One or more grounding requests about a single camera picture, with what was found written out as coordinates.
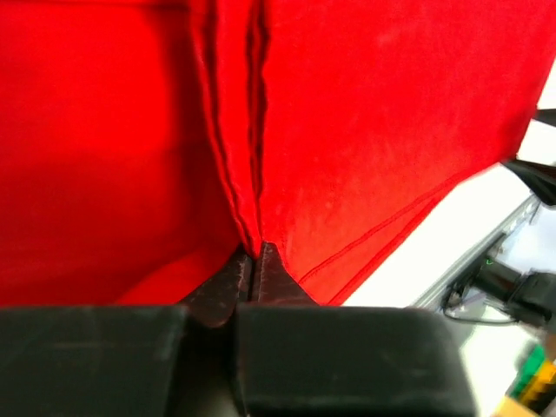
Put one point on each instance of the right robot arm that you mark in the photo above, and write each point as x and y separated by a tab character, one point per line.
538	177

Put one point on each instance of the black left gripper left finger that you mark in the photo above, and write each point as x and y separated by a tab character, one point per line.
125	361

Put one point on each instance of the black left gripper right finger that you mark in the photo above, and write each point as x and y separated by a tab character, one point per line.
294	357

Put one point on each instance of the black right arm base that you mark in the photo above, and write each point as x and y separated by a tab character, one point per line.
527	298

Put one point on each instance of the red trousers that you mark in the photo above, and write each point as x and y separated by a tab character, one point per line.
143	142

